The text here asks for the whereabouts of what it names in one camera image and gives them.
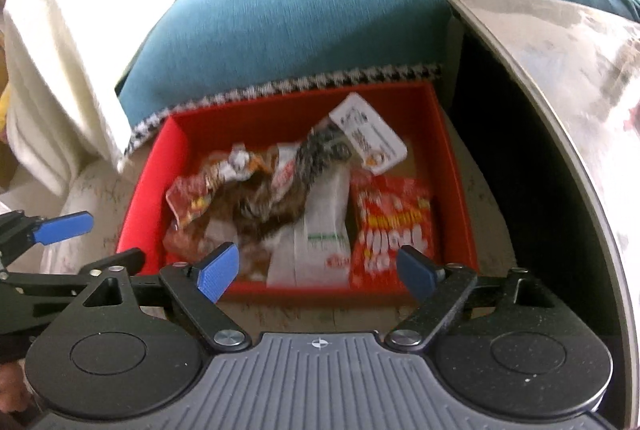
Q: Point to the white blanket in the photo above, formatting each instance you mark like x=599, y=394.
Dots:
x=75, y=35

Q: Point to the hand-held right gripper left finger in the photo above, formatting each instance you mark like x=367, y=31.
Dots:
x=217, y=270

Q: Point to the small clear red-print snack packet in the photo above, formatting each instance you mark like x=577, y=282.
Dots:
x=200, y=200

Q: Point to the clear packet with dark snack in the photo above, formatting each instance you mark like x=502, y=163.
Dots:
x=250, y=210

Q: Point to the red cardboard box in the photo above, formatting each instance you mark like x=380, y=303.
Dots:
x=300, y=110

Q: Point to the yellow object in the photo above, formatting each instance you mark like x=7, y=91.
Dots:
x=4, y=110

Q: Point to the red yellow patterned snack packet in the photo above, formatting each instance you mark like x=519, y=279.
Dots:
x=390, y=230

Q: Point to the orange translucent snack packet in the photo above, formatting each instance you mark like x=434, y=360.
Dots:
x=182, y=242

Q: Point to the teal cushion with houndstooth trim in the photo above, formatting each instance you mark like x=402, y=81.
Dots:
x=325, y=0

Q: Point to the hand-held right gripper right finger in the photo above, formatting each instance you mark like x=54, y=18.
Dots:
x=415, y=272

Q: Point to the white silver snack packet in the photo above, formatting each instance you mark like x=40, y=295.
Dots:
x=320, y=220

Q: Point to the dark side table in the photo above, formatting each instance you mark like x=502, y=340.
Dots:
x=550, y=60

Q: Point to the black and white snack packet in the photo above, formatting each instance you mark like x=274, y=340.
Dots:
x=370, y=135

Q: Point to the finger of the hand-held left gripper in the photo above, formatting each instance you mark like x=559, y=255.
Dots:
x=50, y=281
x=65, y=226

